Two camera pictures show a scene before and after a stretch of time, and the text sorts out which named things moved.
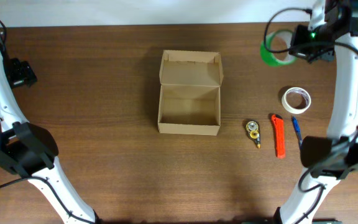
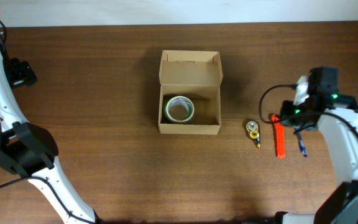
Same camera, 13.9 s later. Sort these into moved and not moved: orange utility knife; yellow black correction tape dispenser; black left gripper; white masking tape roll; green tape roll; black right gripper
Moved: black right gripper; white masking tape roll; green tape roll
Not moved: black left gripper; orange utility knife; yellow black correction tape dispenser
